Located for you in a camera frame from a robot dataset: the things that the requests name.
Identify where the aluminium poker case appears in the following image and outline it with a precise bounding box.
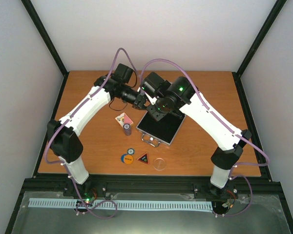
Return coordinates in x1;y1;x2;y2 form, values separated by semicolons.
136;112;186;147

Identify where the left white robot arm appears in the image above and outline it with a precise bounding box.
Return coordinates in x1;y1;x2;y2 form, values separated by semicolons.
43;73;149;196

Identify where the single blue green chip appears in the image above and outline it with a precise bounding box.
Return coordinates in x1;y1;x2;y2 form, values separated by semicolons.
127;148;135;155

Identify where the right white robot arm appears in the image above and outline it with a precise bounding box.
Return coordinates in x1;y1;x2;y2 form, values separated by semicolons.
141;72;251;189

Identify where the white slotted cable duct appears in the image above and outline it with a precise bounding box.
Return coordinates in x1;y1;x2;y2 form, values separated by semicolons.
28;198;213;213

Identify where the red black triangular button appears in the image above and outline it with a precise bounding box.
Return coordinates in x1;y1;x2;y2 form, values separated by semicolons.
137;153;149;164

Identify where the orange blue round button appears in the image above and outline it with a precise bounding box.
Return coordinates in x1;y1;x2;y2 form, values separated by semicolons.
121;154;133;165

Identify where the black aluminium frame rail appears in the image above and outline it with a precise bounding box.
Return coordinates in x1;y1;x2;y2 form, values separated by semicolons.
21;174;284;199

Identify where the playing card deck box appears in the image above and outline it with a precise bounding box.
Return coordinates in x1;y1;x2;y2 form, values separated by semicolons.
115;112;133;127

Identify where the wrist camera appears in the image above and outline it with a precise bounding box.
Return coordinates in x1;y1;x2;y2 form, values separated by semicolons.
141;72;171;104
112;63;134;84

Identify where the clear round dealer button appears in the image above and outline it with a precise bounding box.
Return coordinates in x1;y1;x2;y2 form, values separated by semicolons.
153;158;166;171

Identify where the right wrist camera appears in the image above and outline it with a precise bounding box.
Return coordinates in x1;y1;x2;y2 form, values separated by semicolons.
141;72;171;104

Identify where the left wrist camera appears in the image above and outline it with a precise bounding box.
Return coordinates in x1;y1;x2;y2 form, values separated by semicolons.
112;63;134;84

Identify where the tall purple chip stack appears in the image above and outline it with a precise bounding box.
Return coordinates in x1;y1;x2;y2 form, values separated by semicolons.
123;123;132;136

